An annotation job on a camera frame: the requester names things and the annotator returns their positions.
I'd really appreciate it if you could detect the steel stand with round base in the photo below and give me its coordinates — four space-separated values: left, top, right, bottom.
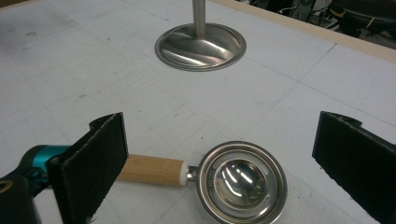
154 0 248 73

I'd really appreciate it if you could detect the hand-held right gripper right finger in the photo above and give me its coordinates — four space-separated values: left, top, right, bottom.
312 110 396 224

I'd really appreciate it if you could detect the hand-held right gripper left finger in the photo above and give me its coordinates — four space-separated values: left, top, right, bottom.
46 111 130 224

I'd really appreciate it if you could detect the steel egg separator wooden handle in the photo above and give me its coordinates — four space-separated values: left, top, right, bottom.
117 140 288 224

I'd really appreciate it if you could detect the black chair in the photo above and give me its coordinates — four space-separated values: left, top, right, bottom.
329 0 396 35

